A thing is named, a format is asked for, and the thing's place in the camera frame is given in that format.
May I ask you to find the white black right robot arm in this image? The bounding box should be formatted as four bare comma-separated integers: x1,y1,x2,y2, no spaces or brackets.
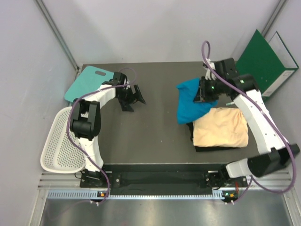
193,57,300,189

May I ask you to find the grey slotted cable duct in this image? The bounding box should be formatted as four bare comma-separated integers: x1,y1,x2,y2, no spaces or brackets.
47,190,235,201

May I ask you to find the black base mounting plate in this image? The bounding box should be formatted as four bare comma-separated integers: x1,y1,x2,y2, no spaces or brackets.
79,170,247,195

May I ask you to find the green lever arch binder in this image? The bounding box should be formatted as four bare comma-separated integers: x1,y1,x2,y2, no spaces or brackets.
236,30,299,100

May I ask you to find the teal cutting board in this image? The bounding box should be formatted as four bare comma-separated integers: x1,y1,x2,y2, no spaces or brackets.
64,66,114,102

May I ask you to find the aluminium frame rail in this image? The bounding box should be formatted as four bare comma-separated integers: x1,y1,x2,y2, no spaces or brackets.
34,0,79,71

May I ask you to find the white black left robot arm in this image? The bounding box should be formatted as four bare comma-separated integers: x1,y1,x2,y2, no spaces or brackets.
66,72,146,188

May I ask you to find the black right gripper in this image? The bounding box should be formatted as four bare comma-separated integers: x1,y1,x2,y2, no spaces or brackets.
194,76,225,103

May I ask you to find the blue t shirt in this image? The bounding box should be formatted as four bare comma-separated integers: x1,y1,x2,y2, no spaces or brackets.
176,78,218,125

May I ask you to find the white perforated plastic basket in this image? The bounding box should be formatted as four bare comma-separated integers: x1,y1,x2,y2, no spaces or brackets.
40,106,86,174

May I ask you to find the cream t shirt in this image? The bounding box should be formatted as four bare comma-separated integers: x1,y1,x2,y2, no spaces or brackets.
192,108,249,148

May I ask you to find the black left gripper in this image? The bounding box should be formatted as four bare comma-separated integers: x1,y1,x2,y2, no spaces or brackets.
117,84,145,112

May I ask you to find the black t shirt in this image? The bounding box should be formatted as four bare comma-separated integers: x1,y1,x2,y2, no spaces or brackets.
186,122,238,152

